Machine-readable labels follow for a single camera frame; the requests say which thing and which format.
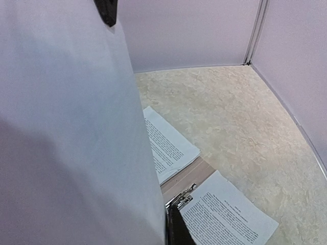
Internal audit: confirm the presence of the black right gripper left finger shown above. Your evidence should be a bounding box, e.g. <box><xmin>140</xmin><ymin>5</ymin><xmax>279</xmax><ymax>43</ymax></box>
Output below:
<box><xmin>94</xmin><ymin>0</ymin><xmax>118</xmax><ymax>27</ymax></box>

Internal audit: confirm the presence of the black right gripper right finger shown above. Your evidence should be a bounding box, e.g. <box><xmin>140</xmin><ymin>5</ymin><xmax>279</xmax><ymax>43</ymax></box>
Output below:
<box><xmin>167</xmin><ymin>205</ymin><xmax>196</xmax><ymax>245</ymax></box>

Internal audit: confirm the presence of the white text sheet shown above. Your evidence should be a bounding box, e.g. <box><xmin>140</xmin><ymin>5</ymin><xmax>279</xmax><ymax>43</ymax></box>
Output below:
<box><xmin>181</xmin><ymin>171</ymin><xmax>278</xmax><ymax>244</ymax></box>
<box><xmin>143</xmin><ymin>106</ymin><xmax>200</xmax><ymax>185</ymax></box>

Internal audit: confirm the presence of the brown plastic folder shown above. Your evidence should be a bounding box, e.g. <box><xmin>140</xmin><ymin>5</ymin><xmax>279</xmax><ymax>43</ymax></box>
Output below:
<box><xmin>160</xmin><ymin>157</ymin><xmax>215</xmax><ymax>203</ymax></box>

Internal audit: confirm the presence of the white paper stack remainder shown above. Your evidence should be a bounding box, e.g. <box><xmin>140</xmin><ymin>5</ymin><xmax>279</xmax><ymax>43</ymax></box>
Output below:
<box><xmin>1</xmin><ymin>1</ymin><xmax>167</xmax><ymax>244</ymax></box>

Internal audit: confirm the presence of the metal folder clip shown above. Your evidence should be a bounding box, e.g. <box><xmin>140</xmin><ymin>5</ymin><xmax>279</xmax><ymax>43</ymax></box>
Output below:
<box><xmin>165</xmin><ymin>183</ymin><xmax>198</xmax><ymax>210</ymax></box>

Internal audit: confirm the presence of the left aluminium frame post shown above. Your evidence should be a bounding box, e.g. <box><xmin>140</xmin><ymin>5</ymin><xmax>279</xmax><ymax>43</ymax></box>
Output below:
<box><xmin>243</xmin><ymin>0</ymin><xmax>270</xmax><ymax>65</ymax></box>

